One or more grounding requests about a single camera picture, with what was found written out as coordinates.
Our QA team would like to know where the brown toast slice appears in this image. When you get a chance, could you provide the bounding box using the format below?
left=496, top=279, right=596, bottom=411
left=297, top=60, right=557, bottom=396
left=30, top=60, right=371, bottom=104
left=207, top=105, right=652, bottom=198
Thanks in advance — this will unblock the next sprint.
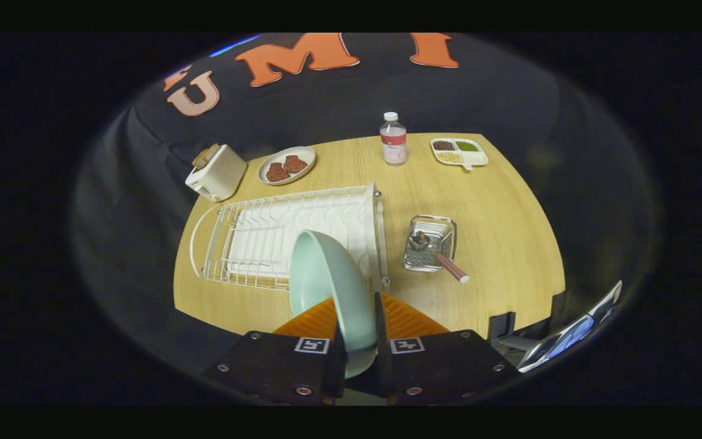
left=192, top=144, right=220, bottom=170

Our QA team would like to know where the red-handled metal spoon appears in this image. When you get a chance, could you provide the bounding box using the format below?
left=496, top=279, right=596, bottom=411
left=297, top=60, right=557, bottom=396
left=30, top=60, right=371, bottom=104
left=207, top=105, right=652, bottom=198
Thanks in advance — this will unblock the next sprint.
left=409, top=232, right=470, bottom=284

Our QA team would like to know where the beige small plate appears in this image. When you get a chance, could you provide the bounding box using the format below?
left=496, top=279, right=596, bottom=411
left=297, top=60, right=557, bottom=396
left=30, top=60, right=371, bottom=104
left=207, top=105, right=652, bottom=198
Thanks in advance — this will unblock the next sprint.
left=258, top=146, right=317, bottom=186

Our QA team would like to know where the metal wire basket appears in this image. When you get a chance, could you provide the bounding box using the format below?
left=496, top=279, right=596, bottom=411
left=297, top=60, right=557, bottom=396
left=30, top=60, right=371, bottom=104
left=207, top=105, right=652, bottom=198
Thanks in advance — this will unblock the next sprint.
left=403, top=215, right=457, bottom=273

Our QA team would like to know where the white divided tray with beans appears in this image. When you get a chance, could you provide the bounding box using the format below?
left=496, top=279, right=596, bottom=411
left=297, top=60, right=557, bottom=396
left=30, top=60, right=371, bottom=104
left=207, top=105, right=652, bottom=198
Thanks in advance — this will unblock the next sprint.
left=430, top=138, right=489, bottom=171

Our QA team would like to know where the light green plate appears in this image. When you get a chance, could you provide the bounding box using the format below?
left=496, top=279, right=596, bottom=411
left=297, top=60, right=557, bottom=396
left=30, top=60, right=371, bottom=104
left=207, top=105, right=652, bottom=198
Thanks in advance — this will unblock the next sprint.
left=289, top=230, right=379, bottom=379

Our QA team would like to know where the white toaster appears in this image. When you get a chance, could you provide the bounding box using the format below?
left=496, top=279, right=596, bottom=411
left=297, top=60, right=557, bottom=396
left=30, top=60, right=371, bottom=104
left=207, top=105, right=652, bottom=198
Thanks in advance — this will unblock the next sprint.
left=185, top=145, right=247, bottom=202

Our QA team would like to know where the white wire dish rack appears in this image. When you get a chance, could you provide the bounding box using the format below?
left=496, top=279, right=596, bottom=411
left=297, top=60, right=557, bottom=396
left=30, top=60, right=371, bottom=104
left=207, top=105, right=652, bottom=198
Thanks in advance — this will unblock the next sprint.
left=190, top=183, right=390, bottom=292

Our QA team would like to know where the clear bottle with red label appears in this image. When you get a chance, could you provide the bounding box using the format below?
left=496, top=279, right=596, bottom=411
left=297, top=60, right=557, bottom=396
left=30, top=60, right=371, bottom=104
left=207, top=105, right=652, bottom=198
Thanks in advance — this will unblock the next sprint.
left=380, top=112, right=407, bottom=166

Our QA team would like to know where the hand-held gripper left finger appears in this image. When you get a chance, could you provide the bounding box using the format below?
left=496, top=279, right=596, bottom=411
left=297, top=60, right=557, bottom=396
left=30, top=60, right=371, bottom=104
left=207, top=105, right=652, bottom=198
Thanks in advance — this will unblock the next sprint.
left=202, top=296, right=347, bottom=406

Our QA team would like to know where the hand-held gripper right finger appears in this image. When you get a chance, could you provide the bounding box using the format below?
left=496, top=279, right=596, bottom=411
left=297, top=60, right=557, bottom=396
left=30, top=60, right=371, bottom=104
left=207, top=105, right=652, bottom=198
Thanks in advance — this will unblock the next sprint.
left=374, top=291, right=519, bottom=406

